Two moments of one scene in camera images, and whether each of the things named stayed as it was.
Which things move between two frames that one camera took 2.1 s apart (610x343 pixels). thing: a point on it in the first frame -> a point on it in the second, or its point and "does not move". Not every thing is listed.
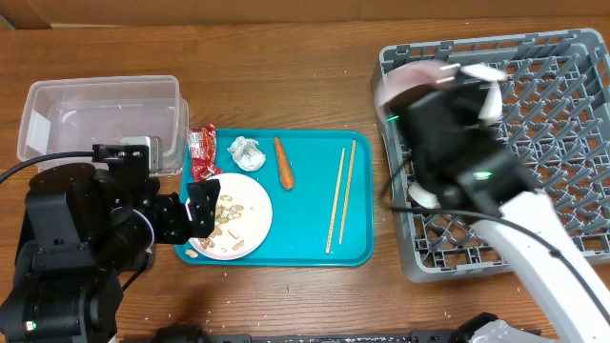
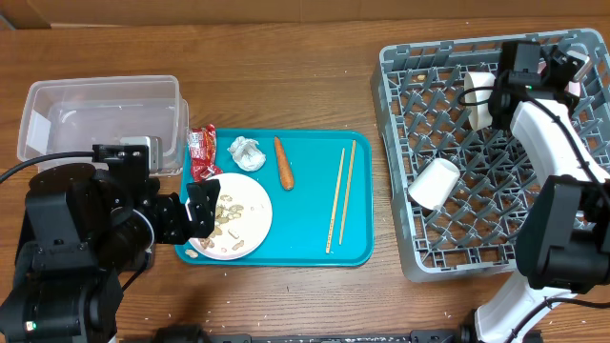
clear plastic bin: x=72 y=115 does not move
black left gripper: x=201 y=212 does not move
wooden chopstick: x=334 y=205 does not move
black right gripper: x=490 y=137 -> x=567 y=101
